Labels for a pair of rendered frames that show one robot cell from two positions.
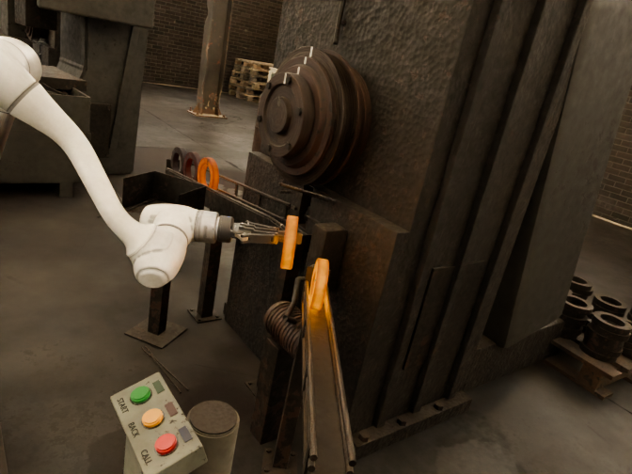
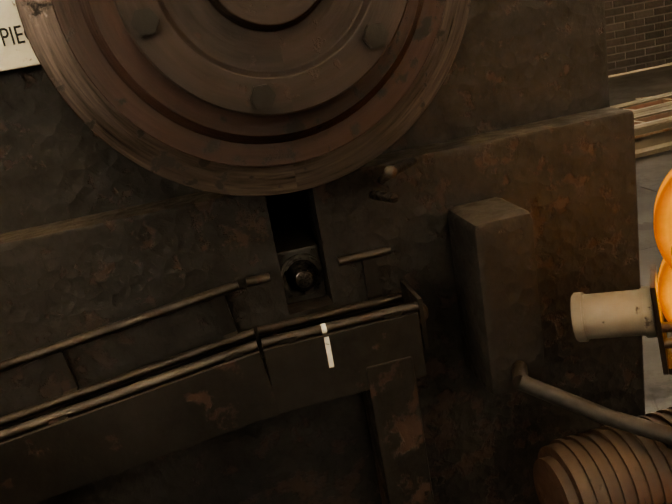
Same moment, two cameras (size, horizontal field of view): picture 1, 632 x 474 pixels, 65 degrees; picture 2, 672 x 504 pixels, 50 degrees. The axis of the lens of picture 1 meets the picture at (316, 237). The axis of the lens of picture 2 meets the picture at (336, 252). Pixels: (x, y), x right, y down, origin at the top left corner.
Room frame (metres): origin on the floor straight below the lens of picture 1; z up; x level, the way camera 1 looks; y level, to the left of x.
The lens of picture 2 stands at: (1.33, 0.80, 1.06)
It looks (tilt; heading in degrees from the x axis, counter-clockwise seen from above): 18 degrees down; 301
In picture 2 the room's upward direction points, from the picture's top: 10 degrees counter-clockwise
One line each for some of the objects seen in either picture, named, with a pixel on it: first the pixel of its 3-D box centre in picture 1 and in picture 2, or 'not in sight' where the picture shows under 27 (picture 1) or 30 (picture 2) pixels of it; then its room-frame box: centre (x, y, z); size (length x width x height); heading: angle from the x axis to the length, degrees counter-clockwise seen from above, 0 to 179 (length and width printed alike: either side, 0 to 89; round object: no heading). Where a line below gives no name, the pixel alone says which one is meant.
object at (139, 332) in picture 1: (159, 260); not in sight; (1.97, 0.66, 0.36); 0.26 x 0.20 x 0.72; 75
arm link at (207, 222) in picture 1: (208, 227); not in sight; (1.30, 0.30, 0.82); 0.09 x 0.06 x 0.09; 5
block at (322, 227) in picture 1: (324, 258); (495, 295); (1.60, -0.05, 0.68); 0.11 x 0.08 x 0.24; 130
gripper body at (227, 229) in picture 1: (234, 229); not in sight; (1.31, 0.23, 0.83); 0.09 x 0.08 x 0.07; 95
